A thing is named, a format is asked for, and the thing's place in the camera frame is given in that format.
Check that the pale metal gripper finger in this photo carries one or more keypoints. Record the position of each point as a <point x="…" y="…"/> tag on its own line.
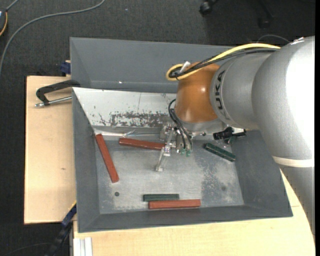
<point x="160" y="163"/>
<point x="167" y="152"/>

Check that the grey metal bin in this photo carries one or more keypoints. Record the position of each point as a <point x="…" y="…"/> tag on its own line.
<point x="155" y="175"/>

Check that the red-brown flat block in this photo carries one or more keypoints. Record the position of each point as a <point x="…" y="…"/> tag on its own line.
<point x="175" y="204"/>
<point x="140" y="144"/>
<point x="107" y="160"/>

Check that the dark green flat block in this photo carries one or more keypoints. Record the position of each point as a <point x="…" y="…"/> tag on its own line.
<point x="161" y="197"/>
<point x="220" y="151"/>

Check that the pale wood flat board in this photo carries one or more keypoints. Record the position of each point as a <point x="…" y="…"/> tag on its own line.
<point x="47" y="150"/>

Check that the black cylinder on white bracket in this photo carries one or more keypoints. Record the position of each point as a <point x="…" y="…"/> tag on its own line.
<point x="221" y="135"/>

